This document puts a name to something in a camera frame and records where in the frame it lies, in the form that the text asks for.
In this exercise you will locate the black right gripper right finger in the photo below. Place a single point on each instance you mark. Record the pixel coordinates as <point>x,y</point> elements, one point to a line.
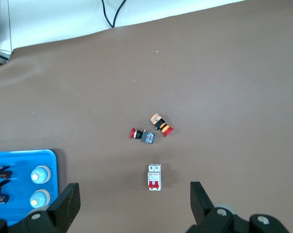
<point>204,213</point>

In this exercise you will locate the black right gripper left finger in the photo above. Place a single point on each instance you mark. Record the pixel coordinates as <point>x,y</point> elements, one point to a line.
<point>63,208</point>

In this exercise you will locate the brown electrolytic capacitor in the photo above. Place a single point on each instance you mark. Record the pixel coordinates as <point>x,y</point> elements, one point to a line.
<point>1,174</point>

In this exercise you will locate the light blue desk bell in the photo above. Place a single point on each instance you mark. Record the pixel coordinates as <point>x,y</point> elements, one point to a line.
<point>40,199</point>
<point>40,174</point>

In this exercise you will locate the blue plastic tray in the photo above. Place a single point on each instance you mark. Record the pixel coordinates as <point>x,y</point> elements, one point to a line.
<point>20,160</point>

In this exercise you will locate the white red circuit breaker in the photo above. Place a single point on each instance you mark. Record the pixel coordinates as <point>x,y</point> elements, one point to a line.
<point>154,177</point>

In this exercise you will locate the orange emergency stop button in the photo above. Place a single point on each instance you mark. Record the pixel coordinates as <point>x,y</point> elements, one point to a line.
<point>162,125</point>

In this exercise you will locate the red mushroom push button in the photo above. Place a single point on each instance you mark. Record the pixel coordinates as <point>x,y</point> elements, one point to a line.
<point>142,136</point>

